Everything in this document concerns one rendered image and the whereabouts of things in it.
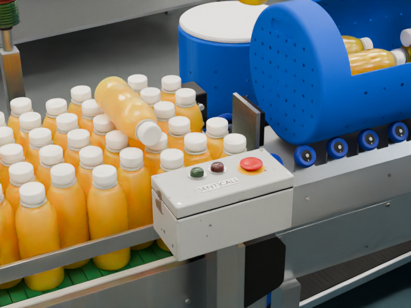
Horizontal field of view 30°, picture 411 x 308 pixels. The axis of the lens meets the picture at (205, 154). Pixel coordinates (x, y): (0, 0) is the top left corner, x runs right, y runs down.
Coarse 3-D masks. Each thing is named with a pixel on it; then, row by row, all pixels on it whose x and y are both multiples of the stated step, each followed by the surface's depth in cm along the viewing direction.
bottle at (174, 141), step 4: (168, 132) 138; (188, 132) 138; (168, 136) 139; (172, 136) 137; (176, 136) 137; (180, 136) 137; (184, 136) 137; (168, 140) 138; (172, 140) 138; (176, 140) 137; (180, 140) 137; (168, 144) 138; (172, 144) 138; (176, 144) 137; (180, 144) 137; (176, 148) 137; (180, 148) 137
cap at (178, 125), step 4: (180, 116) 139; (172, 120) 138; (176, 120) 138; (180, 120) 138; (184, 120) 138; (188, 120) 138; (168, 124) 138; (172, 124) 137; (176, 124) 137; (180, 124) 137; (184, 124) 137; (188, 124) 137; (172, 128) 137; (176, 128) 136; (180, 128) 136; (184, 128) 137; (188, 128) 138; (172, 132) 137; (176, 132) 137; (180, 132) 137; (184, 132) 137
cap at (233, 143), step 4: (228, 136) 133; (232, 136) 133; (236, 136) 133; (240, 136) 133; (244, 136) 133; (224, 140) 132; (228, 140) 132; (232, 140) 132; (236, 140) 132; (240, 140) 132; (244, 140) 131; (224, 144) 132; (228, 144) 131; (232, 144) 130; (236, 144) 130; (240, 144) 131; (244, 144) 131; (224, 148) 132; (228, 148) 131; (232, 148) 131; (236, 148) 131; (240, 148) 131; (244, 148) 132; (232, 152) 131; (236, 152) 131
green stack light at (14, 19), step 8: (16, 0) 156; (0, 8) 154; (8, 8) 155; (16, 8) 157; (0, 16) 155; (8, 16) 156; (16, 16) 157; (0, 24) 156; (8, 24) 156; (16, 24) 158
